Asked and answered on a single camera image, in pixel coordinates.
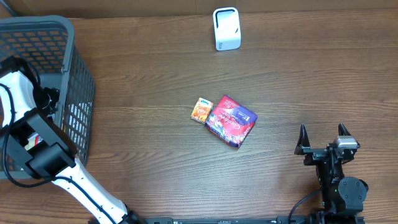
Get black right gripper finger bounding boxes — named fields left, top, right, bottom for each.
left=294, top=124, right=311, bottom=156
left=338, top=123, right=351, bottom=136

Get red purple pad package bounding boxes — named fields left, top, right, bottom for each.
left=205, top=95, right=258, bottom=148

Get orange tissue packet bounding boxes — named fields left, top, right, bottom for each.
left=191, top=98, right=213, bottom=124

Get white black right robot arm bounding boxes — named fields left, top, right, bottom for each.
left=287, top=123, right=369, bottom=224

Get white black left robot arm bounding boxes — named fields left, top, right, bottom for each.
left=1, top=56, right=145, bottom=224

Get white barcode scanner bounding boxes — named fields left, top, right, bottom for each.
left=213, top=7, right=241, bottom=51

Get gray plastic shopping basket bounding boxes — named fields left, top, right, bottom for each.
left=1, top=16, right=95, bottom=164

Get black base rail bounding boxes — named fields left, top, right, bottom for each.
left=88, top=216, right=366, bottom=224

